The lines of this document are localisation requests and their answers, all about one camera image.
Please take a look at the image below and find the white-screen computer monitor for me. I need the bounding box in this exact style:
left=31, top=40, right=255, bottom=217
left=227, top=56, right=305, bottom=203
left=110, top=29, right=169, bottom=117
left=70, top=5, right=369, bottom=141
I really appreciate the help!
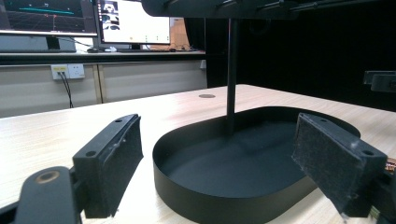
left=96, top=0, right=172, bottom=50

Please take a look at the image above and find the dark-screen computer monitor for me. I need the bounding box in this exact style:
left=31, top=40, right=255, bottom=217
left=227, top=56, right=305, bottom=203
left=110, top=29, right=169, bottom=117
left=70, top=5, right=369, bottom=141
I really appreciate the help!
left=0, top=0, right=99, bottom=53

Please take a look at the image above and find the black power cable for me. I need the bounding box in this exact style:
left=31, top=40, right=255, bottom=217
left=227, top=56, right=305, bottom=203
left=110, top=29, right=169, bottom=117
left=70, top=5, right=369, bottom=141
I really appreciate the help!
left=58, top=72, right=75, bottom=109

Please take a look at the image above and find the white wall power socket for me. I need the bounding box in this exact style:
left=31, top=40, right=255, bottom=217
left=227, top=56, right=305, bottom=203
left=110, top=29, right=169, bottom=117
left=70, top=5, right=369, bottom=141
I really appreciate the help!
left=50, top=63, right=86, bottom=80

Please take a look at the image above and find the long dark-edged desk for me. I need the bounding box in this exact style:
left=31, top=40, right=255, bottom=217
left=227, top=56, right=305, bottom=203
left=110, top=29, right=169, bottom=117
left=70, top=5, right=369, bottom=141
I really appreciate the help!
left=0, top=49, right=207, bottom=66

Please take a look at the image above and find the cardboard box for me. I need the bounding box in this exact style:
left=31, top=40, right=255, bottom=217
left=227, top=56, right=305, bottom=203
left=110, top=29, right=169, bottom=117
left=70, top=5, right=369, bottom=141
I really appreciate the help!
left=169, top=17, right=191, bottom=50

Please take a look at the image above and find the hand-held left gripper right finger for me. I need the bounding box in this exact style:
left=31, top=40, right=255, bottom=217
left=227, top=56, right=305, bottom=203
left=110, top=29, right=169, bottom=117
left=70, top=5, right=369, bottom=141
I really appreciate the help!
left=291, top=112, right=389, bottom=218

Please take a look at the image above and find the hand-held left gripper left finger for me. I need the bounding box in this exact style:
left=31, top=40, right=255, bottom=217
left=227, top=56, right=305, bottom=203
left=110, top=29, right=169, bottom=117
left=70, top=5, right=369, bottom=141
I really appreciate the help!
left=72, top=113, right=145, bottom=219

